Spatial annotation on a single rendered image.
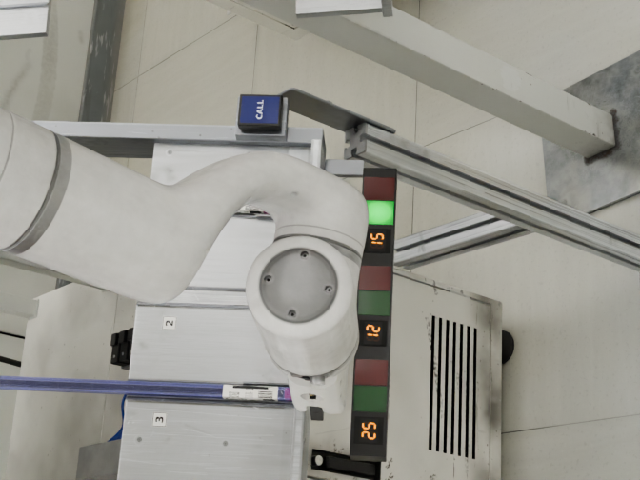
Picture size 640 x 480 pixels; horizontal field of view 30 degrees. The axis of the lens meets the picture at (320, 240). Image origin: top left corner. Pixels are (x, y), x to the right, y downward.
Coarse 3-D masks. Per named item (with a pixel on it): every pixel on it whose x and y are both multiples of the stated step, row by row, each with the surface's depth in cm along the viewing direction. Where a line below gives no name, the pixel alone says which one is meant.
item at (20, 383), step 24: (0, 384) 133; (24, 384) 132; (48, 384) 132; (72, 384) 132; (96, 384) 132; (120, 384) 132; (144, 384) 131; (168, 384) 131; (192, 384) 131; (216, 384) 131
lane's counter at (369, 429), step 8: (360, 416) 131; (360, 424) 131; (368, 424) 131; (376, 424) 131; (360, 432) 130; (368, 432) 130; (376, 432) 130; (360, 440) 130; (368, 440) 130; (376, 440) 130
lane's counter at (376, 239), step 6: (372, 234) 138; (378, 234) 138; (384, 234) 138; (390, 234) 138; (366, 240) 138; (372, 240) 138; (378, 240) 138; (384, 240) 138; (366, 246) 138; (372, 246) 138; (378, 246) 138; (384, 246) 138; (372, 252) 137; (378, 252) 137; (384, 252) 137
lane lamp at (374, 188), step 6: (366, 180) 140; (372, 180) 140; (378, 180) 140; (384, 180) 140; (390, 180) 140; (366, 186) 140; (372, 186) 140; (378, 186) 140; (384, 186) 140; (390, 186) 140; (366, 192) 140; (372, 192) 140; (378, 192) 140; (384, 192) 140; (390, 192) 140; (366, 198) 140; (372, 198) 140; (378, 198) 140; (384, 198) 139; (390, 198) 139
